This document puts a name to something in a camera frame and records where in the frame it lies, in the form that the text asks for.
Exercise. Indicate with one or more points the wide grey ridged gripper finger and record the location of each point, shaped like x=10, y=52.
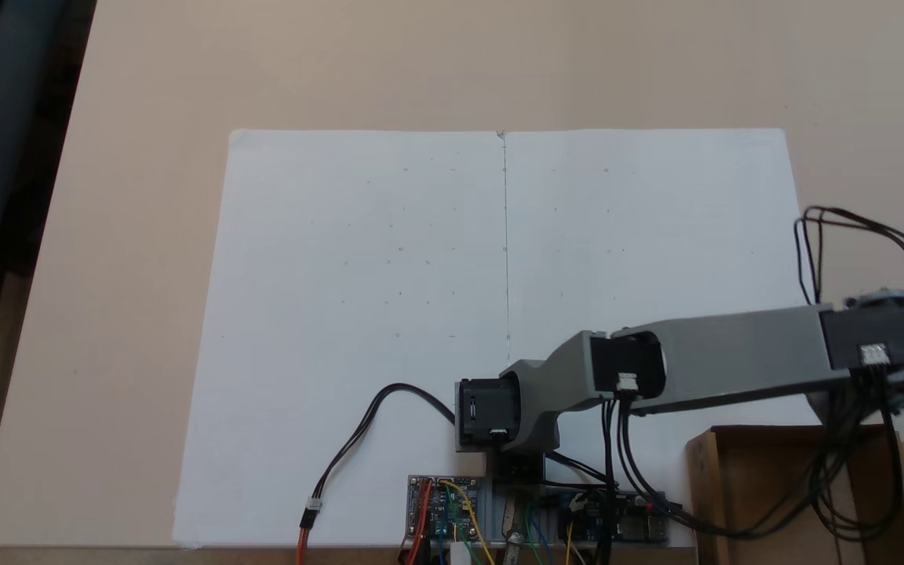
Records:
x=822, y=406

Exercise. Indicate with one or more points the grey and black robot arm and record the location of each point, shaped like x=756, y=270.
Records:
x=734, y=353

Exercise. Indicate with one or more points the brown cardboard box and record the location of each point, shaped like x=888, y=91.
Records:
x=766, y=486

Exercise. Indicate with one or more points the blue circuit board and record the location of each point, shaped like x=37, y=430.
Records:
x=640, y=526

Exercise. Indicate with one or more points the white paper sheet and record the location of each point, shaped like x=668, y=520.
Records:
x=342, y=275
x=656, y=235

